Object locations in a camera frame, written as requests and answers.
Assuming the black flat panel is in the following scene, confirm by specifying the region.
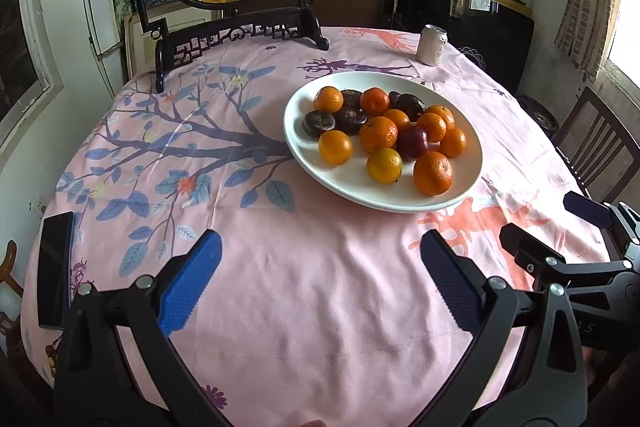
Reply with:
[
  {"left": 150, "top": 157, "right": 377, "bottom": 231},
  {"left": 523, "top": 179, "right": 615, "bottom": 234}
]
[{"left": 392, "top": 0, "right": 536, "bottom": 95}]

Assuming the dark wrinkled passion fruit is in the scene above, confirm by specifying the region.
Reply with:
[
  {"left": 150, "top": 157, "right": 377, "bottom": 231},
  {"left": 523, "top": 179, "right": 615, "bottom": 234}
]
[
  {"left": 395, "top": 93, "right": 427, "bottom": 122},
  {"left": 334, "top": 104, "right": 370, "bottom": 136}
]

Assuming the dark red plum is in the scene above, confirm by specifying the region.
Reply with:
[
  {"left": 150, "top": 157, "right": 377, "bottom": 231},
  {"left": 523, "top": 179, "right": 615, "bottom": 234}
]
[{"left": 397, "top": 126, "right": 430, "bottom": 159}]

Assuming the light wooden picture frame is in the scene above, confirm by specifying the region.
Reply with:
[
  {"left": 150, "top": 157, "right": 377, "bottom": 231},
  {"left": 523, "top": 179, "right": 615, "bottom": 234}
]
[{"left": 122, "top": 4, "right": 221, "bottom": 80}]

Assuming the pile of tangerines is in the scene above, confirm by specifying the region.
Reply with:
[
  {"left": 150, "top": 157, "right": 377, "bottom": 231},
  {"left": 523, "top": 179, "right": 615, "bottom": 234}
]
[{"left": 312, "top": 86, "right": 468, "bottom": 198}]

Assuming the white drink can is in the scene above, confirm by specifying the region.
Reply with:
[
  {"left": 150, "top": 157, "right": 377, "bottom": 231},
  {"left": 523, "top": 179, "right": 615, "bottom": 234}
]
[{"left": 417, "top": 25, "right": 448, "bottom": 68}]

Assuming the black rubber wheel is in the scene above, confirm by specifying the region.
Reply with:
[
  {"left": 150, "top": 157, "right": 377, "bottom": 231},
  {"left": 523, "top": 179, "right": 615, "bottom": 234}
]
[{"left": 515, "top": 94, "right": 560, "bottom": 138}]

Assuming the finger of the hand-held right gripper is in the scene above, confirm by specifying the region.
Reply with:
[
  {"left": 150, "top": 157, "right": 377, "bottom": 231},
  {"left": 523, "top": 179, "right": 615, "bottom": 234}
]
[
  {"left": 563, "top": 191, "right": 640, "bottom": 253},
  {"left": 500, "top": 223, "right": 633, "bottom": 290}
]

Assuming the white round plate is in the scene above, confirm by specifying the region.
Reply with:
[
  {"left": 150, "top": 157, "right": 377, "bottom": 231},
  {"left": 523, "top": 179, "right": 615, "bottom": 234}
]
[{"left": 283, "top": 74, "right": 483, "bottom": 212}]

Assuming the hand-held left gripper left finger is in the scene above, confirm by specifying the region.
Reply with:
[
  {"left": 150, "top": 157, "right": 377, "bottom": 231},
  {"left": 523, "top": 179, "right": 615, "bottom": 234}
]
[{"left": 52, "top": 229, "right": 233, "bottom": 427}]

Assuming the dark wooden chair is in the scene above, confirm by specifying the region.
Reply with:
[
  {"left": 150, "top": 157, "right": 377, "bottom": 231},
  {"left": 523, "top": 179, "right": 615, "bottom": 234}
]
[{"left": 552, "top": 87, "right": 640, "bottom": 208}]

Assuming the black smartphone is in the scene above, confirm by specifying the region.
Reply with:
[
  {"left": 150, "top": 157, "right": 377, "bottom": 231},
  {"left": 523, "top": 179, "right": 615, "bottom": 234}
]
[{"left": 37, "top": 212, "right": 76, "bottom": 330}]

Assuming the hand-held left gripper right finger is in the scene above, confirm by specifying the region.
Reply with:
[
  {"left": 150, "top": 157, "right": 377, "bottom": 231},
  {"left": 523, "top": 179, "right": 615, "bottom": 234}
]
[{"left": 415, "top": 229, "right": 588, "bottom": 427}]

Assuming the carved wooden chair back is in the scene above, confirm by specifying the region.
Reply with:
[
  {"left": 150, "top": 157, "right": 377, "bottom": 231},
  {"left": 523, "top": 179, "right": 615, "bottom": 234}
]
[{"left": 0, "top": 239, "right": 26, "bottom": 348}]

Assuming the white window frame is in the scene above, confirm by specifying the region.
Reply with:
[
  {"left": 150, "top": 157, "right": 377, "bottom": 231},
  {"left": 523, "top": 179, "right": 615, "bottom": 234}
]
[{"left": 0, "top": 0, "right": 63, "bottom": 148}]

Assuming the pink printed tablecloth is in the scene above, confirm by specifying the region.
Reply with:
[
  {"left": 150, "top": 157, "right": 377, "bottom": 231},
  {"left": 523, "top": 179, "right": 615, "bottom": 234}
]
[{"left": 20, "top": 26, "right": 621, "bottom": 420}]

